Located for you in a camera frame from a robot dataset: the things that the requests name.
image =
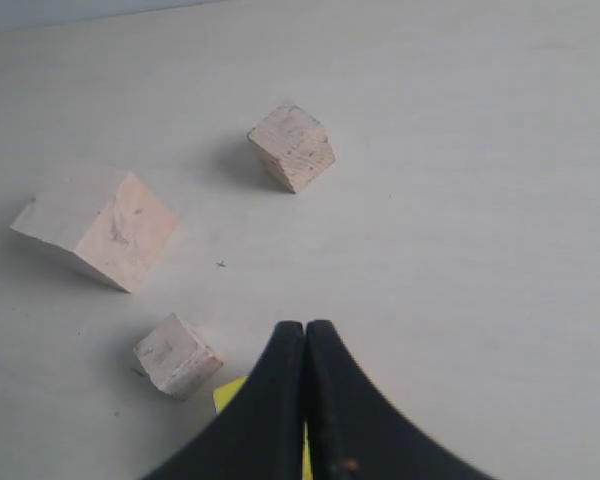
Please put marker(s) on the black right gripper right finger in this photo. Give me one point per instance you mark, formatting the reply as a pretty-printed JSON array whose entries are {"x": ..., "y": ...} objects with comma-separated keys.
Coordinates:
[{"x": 354, "y": 432}]

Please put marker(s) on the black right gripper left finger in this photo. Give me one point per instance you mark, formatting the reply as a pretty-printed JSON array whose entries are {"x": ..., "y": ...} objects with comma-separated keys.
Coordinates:
[{"x": 260, "y": 432}]

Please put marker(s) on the large pale wooden cube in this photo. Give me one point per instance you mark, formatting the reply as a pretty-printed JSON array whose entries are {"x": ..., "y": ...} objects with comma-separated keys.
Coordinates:
[{"x": 101, "y": 222}]

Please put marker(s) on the small wooden cube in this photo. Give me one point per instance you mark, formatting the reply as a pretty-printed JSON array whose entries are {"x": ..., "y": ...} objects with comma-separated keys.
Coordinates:
[{"x": 176, "y": 359}]

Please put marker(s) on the medium wooden cube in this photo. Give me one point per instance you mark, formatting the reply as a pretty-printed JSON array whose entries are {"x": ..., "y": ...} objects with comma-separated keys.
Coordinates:
[{"x": 293, "y": 146}]

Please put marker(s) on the yellow cube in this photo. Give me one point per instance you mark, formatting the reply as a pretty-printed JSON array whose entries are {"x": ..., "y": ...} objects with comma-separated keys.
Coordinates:
[{"x": 225, "y": 393}]

